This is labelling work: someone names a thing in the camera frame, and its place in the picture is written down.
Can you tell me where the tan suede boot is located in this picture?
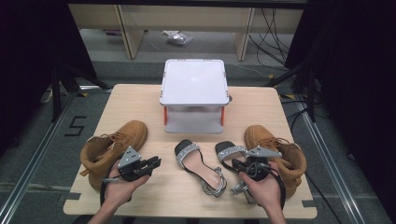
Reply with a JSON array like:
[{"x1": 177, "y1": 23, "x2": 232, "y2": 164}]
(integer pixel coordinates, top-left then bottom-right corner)
[
  {"x1": 244, "y1": 124, "x2": 308, "y2": 200},
  {"x1": 78, "y1": 119, "x2": 149, "y2": 191}
]

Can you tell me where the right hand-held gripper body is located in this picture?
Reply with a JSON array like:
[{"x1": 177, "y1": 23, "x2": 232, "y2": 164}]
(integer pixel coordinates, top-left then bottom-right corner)
[{"x1": 245, "y1": 146, "x2": 283, "y2": 182}]

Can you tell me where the person's left hand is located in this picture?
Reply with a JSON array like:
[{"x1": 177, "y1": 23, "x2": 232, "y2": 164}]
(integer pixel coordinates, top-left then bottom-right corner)
[{"x1": 103, "y1": 160, "x2": 151, "y2": 210}]

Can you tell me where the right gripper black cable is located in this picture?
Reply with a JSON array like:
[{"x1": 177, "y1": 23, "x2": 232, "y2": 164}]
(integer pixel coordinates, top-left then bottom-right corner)
[{"x1": 248, "y1": 161, "x2": 287, "y2": 210}]

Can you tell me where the white floor cable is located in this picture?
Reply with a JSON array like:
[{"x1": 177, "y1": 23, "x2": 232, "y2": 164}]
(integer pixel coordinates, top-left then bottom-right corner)
[{"x1": 229, "y1": 63, "x2": 273, "y2": 79}]

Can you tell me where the bundle of black cables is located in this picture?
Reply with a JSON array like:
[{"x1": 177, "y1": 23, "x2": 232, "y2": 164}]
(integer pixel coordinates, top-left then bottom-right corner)
[{"x1": 247, "y1": 7, "x2": 291, "y2": 69}]

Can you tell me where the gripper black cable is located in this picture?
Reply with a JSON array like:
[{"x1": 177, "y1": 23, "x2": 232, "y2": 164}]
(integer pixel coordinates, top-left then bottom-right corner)
[
  {"x1": 248, "y1": 161, "x2": 287, "y2": 210},
  {"x1": 99, "y1": 175, "x2": 121, "y2": 207}
]

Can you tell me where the black curtain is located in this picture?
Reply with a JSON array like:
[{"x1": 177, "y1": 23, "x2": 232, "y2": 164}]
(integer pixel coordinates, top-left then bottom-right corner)
[
  {"x1": 284, "y1": 0, "x2": 396, "y2": 216},
  {"x1": 0, "y1": 0, "x2": 101, "y2": 157}
]

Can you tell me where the aluminium floor rail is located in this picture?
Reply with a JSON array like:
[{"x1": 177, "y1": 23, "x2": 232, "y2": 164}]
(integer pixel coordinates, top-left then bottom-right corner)
[
  {"x1": 0, "y1": 90, "x2": 79, "y2": 224},
  {"x1": 294, "y1": 95, "x2": 366, "y2": 224}
]

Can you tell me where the beige wooden desk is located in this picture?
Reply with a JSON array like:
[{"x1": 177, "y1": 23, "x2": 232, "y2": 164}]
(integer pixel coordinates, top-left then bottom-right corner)
[{"x1": 67, "y1": 3, "x2": 304, "y2": 62}]

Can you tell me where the person's right hand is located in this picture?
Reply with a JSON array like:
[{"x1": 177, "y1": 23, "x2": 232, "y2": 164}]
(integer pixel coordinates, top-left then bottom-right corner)
[{"x1": 238, "y1": 161, "x2": 284, "y2": 216}]

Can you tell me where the black metal stand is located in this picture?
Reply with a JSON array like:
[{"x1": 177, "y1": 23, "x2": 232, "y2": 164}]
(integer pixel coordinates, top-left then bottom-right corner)
[
  {"x1": 263, "y1": 60, "x2": 319, "y2": 123},
  {"x1": 50, "y1": 64, "x2": 110, "y2": 123}
]

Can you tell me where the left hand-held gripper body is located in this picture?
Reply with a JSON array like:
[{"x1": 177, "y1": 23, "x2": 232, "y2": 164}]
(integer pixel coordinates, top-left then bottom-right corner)
[{"x1": 117, "y1": 145, "x2": 150, "y2": 183}]

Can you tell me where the black sandal with glitter strap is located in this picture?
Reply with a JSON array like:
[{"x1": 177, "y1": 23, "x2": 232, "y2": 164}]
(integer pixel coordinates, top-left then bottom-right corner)
[
  {"x1": 174, "y1": 138, "x2": 229, "y2": 199},
  {"x1": 214, "y1": 140, "x2": 260, "y2": 205}
]

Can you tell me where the black floor cable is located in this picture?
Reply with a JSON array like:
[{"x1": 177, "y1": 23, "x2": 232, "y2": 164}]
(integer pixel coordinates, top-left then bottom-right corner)
[{"x1": 303, "y1": 171, "x2": 344, "y2": 224}]

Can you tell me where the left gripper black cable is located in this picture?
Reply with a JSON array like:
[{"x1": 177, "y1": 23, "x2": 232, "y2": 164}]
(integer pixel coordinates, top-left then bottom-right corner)
[{"x1": 99, "y1": 175, "x2": 121, "y2": 207}]

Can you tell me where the yellow and white object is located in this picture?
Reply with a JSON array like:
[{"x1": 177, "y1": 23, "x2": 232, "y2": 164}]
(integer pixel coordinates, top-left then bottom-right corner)
[{"x1": 161, "y1": 29, "x2": 193, "y2": 47}]

